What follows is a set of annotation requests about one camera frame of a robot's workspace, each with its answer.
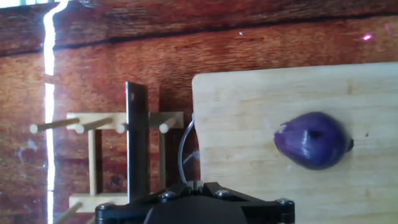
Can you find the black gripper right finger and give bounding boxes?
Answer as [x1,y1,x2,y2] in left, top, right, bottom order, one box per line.
[196,182,295,224]

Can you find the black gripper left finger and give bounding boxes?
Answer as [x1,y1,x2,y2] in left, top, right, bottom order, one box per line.
[95,182,197,224]

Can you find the steel handled cleaver knife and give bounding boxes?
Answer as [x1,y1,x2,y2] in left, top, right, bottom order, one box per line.
[125,81,150,203]

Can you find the purple onion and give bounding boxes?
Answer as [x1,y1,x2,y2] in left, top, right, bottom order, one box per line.
[273,111,354,171]

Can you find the wooden peg rack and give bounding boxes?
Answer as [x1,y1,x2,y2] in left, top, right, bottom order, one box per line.
[29,111,185,224]

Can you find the bamboo cutting board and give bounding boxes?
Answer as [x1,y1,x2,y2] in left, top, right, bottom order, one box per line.
[177,62,398,224]

